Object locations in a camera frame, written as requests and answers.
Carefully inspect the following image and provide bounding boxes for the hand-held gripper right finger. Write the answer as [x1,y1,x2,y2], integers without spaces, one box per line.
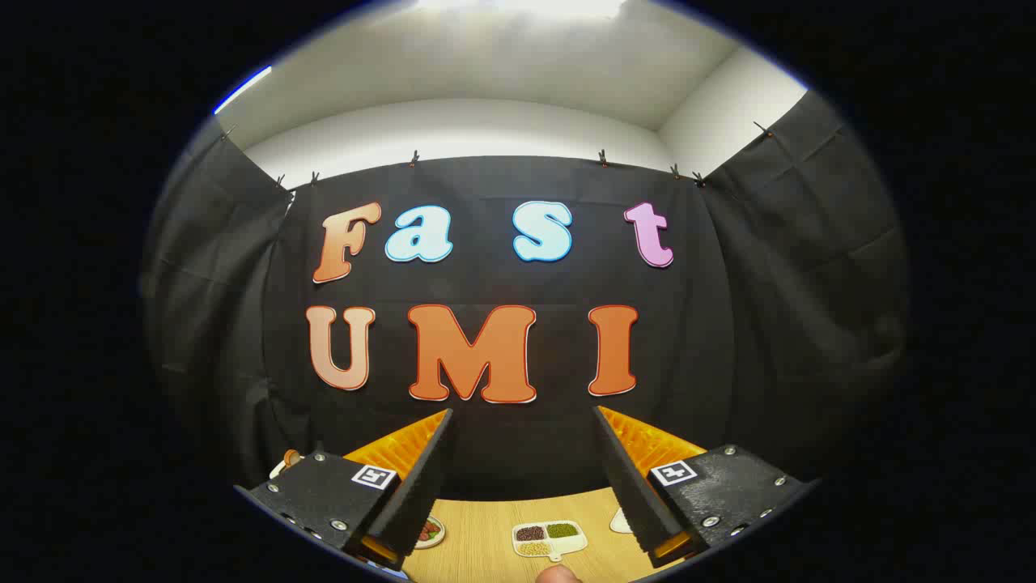
[593,405,818,568]

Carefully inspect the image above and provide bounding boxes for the white divided dish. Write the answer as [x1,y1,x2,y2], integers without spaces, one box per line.
[512,520,588,563]

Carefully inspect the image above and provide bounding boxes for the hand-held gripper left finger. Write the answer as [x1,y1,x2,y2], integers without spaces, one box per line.
[235,409,454,572]

